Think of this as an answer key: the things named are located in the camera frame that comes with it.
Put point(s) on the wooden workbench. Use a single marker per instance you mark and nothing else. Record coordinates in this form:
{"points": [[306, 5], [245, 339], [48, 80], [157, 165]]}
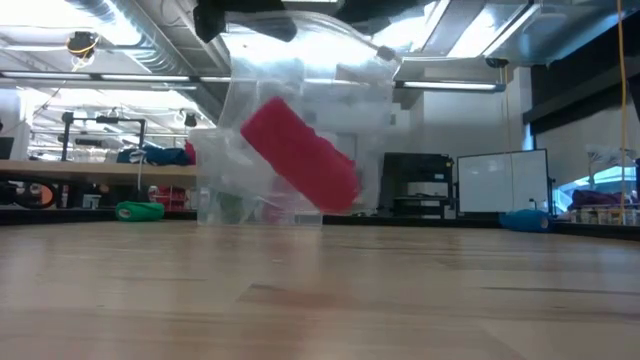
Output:
{"points": [[75, 172]]}

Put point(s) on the row of small jars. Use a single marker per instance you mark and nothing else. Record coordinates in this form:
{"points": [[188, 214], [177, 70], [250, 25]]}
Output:
{"points": [[600, 216]]}

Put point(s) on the blue cloth bag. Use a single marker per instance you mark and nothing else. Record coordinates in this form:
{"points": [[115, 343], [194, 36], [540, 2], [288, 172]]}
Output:
{"points": [[160, 156]]}

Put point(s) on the white cabinet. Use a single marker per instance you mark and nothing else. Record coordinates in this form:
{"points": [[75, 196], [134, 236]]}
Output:
{"points": [[485, 182]]}

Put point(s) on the red storage bins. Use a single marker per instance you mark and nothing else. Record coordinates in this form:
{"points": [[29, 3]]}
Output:
{"points": [[175, 197]]}

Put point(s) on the clear plastic zip bag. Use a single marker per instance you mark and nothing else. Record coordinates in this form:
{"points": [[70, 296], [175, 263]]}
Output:
{"points": [[320, 75]]}

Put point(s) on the small red bag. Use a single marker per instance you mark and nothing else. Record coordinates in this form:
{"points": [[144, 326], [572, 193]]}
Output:
{"points": [[189, 152]]}

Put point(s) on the red elastic bandage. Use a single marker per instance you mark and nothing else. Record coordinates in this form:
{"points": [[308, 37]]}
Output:
{"points": [[300, 155]]}

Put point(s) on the purple bag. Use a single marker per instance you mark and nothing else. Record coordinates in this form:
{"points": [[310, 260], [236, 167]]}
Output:
{"points": [[595, 198]]}

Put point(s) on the black shelving unit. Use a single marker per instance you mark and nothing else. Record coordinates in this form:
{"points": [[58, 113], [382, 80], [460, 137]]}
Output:
{"points": [[425, 170]]}

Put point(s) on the clear plastic storage box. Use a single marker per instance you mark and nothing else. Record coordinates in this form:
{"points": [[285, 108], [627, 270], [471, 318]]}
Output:
{"points": [[210, 210]]}

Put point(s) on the black aluminium table frame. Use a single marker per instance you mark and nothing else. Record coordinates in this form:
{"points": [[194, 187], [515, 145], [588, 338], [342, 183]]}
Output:
{"points": [[50, 216]]}

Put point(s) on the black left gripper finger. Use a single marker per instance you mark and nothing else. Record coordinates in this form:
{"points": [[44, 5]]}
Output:
{"points": [[275, 30], [209, 20]]}

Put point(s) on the black camera rig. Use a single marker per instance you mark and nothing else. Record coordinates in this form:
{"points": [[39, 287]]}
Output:
{"points": [[66, 135]]}

